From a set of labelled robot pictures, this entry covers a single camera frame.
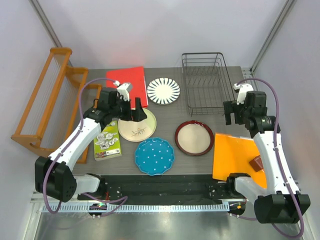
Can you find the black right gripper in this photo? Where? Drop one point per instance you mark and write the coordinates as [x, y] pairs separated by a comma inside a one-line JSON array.
[[231, 107]]

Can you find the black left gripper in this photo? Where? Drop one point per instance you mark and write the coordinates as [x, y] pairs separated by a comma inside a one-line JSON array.
[[137, 115]]

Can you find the blue polka dot plate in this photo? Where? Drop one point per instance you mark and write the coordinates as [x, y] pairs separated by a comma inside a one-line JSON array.
[[154, 156]]

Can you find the dark red rimmed plate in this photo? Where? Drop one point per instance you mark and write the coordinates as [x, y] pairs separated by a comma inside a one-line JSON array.
[[194, 138]]

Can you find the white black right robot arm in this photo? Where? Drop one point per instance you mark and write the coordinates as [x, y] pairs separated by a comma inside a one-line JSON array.
[[280, 202]]

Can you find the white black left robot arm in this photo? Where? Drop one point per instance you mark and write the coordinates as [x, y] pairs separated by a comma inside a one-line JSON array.
[[53, 174]]

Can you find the orange wooden rack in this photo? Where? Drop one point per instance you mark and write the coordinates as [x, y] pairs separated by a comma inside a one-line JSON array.
[[52, 111]]

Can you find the cream plate with twig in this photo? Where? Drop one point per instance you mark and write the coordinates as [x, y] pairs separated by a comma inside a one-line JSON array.
[[138, 131]]

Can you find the white blue striped plate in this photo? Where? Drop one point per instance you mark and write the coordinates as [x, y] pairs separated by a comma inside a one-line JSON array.
[[163, 91]]

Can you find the orange folder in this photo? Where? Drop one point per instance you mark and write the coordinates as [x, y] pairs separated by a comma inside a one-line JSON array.
[[233, 155]]

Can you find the red folder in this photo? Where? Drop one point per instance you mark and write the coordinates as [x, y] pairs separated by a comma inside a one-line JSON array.
[[136, 77]]

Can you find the green booklet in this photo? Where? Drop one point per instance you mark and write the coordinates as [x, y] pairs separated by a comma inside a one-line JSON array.
[[107, 143]]

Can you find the small brown block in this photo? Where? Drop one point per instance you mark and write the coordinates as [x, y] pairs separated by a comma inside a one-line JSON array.
[[256, 164]]

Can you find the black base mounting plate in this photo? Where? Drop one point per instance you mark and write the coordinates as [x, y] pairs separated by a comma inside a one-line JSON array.
[[165, 190]]

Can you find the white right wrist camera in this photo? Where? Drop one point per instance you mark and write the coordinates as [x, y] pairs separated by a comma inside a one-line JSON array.
[[242, 90]]

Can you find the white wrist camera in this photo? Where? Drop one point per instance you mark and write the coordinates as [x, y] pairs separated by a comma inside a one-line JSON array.
[[124, 89], [242, 90]]

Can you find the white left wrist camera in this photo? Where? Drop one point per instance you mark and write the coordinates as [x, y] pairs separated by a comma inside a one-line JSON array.
[[124, 89]]

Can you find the black wire dish rack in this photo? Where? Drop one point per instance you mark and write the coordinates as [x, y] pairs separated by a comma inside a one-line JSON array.
[[207, 82]]

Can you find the white slotted cable duct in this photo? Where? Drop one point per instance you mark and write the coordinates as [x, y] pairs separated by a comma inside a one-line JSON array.
[[92, 207]]

